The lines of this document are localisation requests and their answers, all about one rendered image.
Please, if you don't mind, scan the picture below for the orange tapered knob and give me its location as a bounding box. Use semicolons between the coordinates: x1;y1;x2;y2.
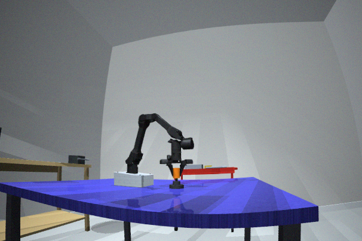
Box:
173;168;180;178

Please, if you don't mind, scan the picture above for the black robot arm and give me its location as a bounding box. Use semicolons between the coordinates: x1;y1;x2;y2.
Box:
125;113;194;174

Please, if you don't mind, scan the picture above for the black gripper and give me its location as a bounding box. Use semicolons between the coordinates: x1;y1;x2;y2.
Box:
160;150;193;177

